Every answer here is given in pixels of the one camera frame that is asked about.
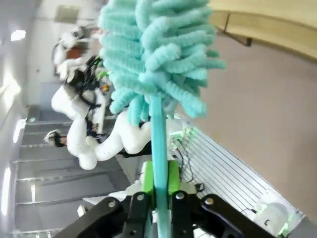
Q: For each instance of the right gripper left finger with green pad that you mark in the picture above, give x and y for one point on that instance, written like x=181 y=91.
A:
x=148 y=178

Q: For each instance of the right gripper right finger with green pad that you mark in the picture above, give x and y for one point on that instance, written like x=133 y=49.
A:
x=174 y=177

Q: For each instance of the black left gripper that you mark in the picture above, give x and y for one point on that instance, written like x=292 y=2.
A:
x=84 y=84

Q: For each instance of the teal chenille duster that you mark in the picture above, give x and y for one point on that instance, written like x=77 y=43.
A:
x=158 y=64

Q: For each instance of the control box with green light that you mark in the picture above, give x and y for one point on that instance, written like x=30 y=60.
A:
x=179 y=137

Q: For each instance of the white slotted mounting plate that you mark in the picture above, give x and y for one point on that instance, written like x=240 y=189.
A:
x=223 y=168

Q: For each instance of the person with dark hair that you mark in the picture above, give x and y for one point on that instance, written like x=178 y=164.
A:
x=58 y=140

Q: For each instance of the wooden shelf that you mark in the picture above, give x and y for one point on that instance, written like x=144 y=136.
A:
x=272 y=27

